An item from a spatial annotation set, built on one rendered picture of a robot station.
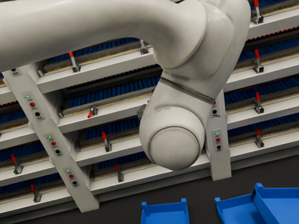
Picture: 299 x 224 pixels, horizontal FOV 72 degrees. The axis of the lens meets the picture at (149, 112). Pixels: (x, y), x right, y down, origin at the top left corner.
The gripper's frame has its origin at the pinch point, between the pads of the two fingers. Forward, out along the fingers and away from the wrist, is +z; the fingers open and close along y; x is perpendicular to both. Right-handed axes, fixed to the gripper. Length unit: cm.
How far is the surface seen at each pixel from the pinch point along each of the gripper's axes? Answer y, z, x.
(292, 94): 62, 26, -16
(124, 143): -19.2, 22.5, -18.6
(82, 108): -31.4, 19.2, 2.5
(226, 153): 26, 24, -36
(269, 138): 49, 28, -36
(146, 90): -3.2, 18.9, 3.0
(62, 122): -40.8, 16.9, -0.9
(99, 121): -25.6, 16.6, -4.2
